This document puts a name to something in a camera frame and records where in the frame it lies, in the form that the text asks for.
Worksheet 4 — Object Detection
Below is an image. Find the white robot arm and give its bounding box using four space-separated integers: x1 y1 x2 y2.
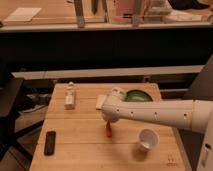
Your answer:
101 87 213 171

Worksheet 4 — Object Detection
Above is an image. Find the green bowl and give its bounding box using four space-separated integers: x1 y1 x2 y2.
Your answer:
125 90 152 102

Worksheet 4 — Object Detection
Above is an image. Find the white plastic bottle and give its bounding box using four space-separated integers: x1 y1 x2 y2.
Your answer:
65 82 75 110

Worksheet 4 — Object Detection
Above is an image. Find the white paper cup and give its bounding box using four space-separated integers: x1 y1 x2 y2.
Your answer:
138 129 159 152

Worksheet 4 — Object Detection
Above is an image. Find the black remote control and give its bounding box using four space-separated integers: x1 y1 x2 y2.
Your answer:
44 131 56 156

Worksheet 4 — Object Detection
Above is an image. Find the black chair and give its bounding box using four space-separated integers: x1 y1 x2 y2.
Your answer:
0 78 44 161

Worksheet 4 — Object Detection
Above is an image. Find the white paper sheet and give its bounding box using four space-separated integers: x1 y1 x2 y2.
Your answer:
5 7 41 22

